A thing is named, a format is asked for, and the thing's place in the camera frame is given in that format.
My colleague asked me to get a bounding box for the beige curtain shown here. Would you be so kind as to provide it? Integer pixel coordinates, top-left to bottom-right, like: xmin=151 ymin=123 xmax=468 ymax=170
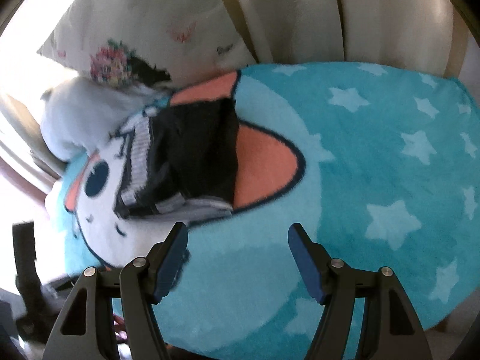
xmin=208 ymin=0 xmax=471 ymax=80

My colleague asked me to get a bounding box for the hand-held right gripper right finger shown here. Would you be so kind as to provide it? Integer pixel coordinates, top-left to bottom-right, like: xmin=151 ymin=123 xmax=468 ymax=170
xmin=288 ymin=223 xmax=429 ymax=360

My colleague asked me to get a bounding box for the black and striped sock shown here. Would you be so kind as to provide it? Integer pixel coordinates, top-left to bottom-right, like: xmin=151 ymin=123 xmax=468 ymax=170
xmin=114 ymin=97 xmax=241 ymax=221

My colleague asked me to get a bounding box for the light blue cloth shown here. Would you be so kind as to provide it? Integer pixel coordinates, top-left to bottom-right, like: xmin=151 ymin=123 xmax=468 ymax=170
xmin=39 ymin=77 xmax=178 ymax=163

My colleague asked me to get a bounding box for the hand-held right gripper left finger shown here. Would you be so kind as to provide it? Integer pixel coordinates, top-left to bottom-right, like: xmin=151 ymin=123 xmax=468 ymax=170
xmin=44 ymin=222 xmax=189 ymax=360

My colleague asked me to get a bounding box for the white floral pillow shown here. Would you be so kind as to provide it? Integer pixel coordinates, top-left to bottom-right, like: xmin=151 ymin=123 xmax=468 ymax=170
xmin=37 ymin=0 xmax=260 ymax=91

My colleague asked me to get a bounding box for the blue cartoon printed blanket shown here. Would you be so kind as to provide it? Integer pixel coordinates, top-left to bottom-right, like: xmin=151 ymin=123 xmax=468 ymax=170
xmin=49 ymin=64 xmax=480 ymax=360

